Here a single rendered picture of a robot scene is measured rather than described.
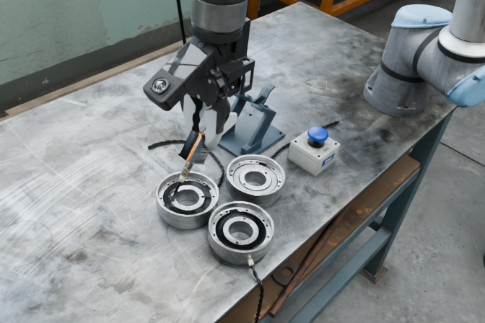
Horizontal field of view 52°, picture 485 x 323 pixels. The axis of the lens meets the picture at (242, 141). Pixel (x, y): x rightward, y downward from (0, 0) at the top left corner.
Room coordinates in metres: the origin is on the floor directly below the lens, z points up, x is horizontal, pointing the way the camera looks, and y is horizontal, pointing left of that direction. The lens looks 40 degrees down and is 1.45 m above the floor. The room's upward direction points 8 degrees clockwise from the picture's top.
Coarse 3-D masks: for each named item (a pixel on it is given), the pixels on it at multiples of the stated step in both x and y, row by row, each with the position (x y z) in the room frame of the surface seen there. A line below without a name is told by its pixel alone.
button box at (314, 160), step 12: (300, 144) 0.74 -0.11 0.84; (312, 144) 0.74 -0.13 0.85; (324, 144) 0.75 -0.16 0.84; (336, 144) 0.75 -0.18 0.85; (288, 156) 0.74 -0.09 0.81; (300, 156) 0.73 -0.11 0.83; (312, 156) 0.71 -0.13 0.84; (324, 156) 0.71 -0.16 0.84; (336, 156) 0.75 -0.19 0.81; (312, 168) 0.71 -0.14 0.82; (324, 168) 0.72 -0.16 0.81
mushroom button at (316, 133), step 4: (312, 128) 0.75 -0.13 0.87; (316, 128) 0.76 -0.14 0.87; (320, 128) 0.76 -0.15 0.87; (324, 128) 0.76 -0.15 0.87; (308, 132) 0.75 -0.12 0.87; (312, 132) 0.74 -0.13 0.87; (316, 132) 0.74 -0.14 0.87; (320, 132) 0.75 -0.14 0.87; (324, 132) 0.75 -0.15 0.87; (308, 136) 0.74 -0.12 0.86; (312, 136) 0.73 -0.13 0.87; (316, 136) 0.73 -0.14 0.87; (320, 136) 0.73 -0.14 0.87; (324, 136) 0.74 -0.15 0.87; (316, 140) 0.73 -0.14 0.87; (320, 140) 0.73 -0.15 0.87; (324, 140) 0.73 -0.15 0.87
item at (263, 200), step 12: (240, 156) 0.68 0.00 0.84; (252, 156) 0.69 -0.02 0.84; (264, 156) 0.69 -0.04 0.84; (228, 168) 0.65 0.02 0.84; (252, 168) 0.67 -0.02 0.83; (276, 168) 0.68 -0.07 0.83; (228, 180) 0.62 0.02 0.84; (240, 180) 0.63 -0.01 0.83; (252, 180) 0.66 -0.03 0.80; (264, 180) 0.65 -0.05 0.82; (240, 192) 0.60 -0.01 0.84; (276, 192) 0.61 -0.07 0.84; (264, 204) 0.60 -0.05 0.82
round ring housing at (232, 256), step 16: (224, 208) 0.56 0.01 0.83; (240, 208) 0.57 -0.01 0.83; (256, 208) 0.57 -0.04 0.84; (224, 224) 0.53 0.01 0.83; (240, 224) 0.54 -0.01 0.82; (272, 224) 0.53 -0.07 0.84; (240, 240) 0.50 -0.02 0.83; (224, 256) 0.47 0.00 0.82; (240, 256) 0.47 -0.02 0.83; (256, 256) 0.48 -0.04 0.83
